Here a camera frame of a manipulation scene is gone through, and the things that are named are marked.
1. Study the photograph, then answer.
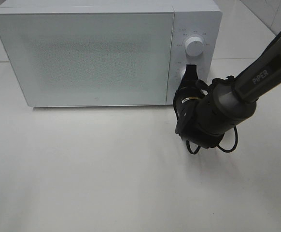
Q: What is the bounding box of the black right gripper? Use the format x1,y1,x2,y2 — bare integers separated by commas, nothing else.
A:
173,64,203,134

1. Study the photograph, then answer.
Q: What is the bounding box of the white control knob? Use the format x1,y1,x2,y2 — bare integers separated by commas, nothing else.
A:
179,68,186,80
184,35,204,57

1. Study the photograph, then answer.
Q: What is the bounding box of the white microwave door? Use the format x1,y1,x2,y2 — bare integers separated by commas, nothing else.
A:
0,13,173,107

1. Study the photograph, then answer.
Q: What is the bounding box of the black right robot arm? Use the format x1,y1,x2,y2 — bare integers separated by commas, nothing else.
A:
173,31,281,139

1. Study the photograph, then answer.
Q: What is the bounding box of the white microwave oven body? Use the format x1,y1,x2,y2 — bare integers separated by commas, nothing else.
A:
0,0,223,105

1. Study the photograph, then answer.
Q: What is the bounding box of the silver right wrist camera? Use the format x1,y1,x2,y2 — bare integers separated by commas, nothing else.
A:
175,127,224,149

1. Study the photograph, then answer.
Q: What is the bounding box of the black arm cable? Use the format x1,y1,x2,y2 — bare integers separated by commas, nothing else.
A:
183,74,239,154

